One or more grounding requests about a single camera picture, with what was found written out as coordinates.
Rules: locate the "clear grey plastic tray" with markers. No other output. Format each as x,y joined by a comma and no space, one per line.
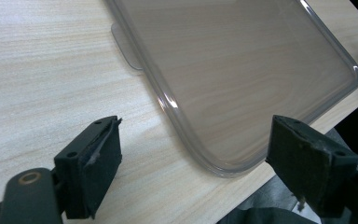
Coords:
230,81

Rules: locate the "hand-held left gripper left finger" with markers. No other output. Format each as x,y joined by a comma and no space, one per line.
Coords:
96,168

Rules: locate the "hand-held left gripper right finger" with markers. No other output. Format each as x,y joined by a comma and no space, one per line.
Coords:
304,168

